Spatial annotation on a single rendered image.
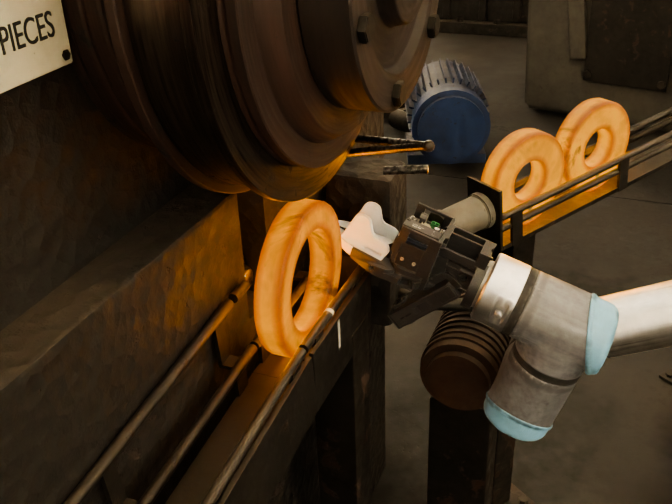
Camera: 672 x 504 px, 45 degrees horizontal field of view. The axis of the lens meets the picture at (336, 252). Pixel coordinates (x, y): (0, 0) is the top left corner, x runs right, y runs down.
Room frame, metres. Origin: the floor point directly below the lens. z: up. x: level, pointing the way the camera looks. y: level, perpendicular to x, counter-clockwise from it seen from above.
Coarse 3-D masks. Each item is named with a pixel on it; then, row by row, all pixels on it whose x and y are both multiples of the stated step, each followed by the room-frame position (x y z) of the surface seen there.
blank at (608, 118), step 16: (576, 112) 1.24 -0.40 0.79; (592, 112) 1.23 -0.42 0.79; (608, 112) 1.25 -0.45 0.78; (624, 112) 1.28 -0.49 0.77; (560, 128) 1.24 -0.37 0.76; (576, 128) 1.22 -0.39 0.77; (592, 128) 1.24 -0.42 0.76; (608, 128) 1.26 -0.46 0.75; (624, 128) 1.28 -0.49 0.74; (560, 144) 1.22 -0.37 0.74; (576, 144) 1.22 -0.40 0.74; (608, 144) 1.27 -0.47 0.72; (624, 144) 1.28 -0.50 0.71; (576, 160) 1.22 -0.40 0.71; (592, 160) 1.27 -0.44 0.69; (608, 160) 1.26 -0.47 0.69; (576, 176) 1.22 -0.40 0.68
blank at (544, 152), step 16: (528, 128) 1.19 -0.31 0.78; (512, 144) 1.15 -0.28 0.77; (528, 144) 1.16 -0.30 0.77; (544, 144) 1.18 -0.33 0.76; (496, 160) 1.14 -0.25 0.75; (512, 160) 1.14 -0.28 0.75; (528, 160) 1.16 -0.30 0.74; (544, 160) 1.18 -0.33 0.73; (560, 160) 1.20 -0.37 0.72; (496, 176) 1.13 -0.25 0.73; (512, 176) 1.14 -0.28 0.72; (544, 176) 1.18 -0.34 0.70; (560, 176) 1.20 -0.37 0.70; (512, 192) 1.14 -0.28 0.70; (528, 192) 1.18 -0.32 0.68
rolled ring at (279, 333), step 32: (288, 224) 0.78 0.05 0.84; (320, 224) 0.83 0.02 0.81; (288, 256) 0.75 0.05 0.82; (320, 256) 0.87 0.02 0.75; (256, 288) 0.74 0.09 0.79; (288, 288) 0.75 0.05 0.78; (320, 288) 0.86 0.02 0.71; (256, 320) 0.73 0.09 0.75; (288, 320) 0.74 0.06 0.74; (288, 352) 0.74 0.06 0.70
